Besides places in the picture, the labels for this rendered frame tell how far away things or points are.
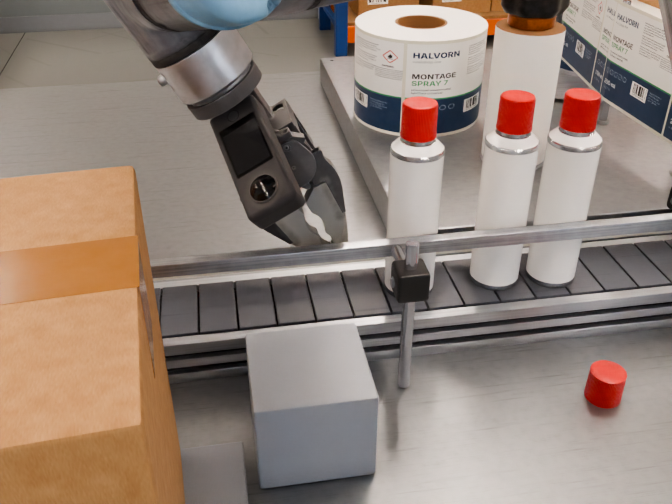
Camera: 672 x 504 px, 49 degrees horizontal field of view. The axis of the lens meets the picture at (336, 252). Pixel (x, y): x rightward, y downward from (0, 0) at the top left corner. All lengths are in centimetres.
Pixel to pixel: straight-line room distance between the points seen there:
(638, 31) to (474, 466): 70
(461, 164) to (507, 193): 33
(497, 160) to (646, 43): 47
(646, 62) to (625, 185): 19
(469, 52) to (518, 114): 42
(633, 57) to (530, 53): 22
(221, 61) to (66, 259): 28
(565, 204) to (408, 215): 16
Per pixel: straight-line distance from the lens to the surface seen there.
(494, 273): 78
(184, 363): 74
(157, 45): 63
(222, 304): 76
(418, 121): 68
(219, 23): 52
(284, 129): 67
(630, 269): 87
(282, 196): 60
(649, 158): 115
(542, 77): 100
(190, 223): 101
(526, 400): 74
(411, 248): 64
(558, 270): 80
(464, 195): 97
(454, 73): 111
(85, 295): 38
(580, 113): 73
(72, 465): 32
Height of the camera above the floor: 133
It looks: 32 degrees down
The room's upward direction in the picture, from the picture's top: straight up
